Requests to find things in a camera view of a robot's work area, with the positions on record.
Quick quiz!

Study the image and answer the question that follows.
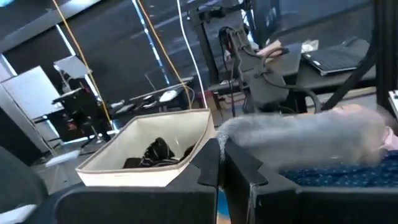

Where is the black garment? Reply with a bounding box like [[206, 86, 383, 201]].
[[123, 143, 197, 170]]

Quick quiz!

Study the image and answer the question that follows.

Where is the navy dotted shirt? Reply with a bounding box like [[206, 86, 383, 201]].
[[279, 149, 398, 190]]

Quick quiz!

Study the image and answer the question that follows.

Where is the light grey sock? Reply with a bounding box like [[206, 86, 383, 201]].
[[216, 104, 390, 172]]

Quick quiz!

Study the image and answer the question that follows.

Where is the white metal bracket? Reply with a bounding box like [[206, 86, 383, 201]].
[[388, 90, 398, 121]]

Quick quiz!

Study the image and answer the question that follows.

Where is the dark grey desk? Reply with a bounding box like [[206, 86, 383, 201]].
[[266, 36, 377, 95]]

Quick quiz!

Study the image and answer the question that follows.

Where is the white cable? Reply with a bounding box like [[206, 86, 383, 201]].
[[175, 0, 208, 110]]

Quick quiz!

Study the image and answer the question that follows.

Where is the yellow cable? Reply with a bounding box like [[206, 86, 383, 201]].
[[50, 0, 113, 126], [136, 0, 193, 110]]

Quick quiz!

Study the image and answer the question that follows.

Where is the pink knit shirt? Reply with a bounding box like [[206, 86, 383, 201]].
[[377, 125, 398, 154]]

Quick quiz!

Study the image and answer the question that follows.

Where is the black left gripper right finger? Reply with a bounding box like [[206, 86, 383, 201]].
[[223, 139, 268, 224]]

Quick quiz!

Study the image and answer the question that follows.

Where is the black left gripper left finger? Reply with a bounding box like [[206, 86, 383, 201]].
[[164, 138, 221, 224]]

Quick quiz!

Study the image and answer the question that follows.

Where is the black white-striped sock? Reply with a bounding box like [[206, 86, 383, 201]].
[[139, 136, 182, 168]]

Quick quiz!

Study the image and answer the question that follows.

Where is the black metal table frame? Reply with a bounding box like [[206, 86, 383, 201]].
[[320, 0, 398, 113]]

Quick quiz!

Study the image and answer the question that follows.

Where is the white computer mouse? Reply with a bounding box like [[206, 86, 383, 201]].
[[159, 90, 178, 103]]

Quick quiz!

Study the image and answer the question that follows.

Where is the black laptop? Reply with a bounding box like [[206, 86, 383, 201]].
[[300, 37, 371, 77]]

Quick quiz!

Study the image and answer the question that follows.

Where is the white board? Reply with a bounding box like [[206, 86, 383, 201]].
[[0, 65, 63, 121]]

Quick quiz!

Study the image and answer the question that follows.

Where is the beige fabric storage bin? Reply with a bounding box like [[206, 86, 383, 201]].
[[75, 108, 218, 188]]

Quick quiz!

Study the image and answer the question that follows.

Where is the person's hand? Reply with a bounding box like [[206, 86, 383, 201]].
[[257, 39, 284, 57]]

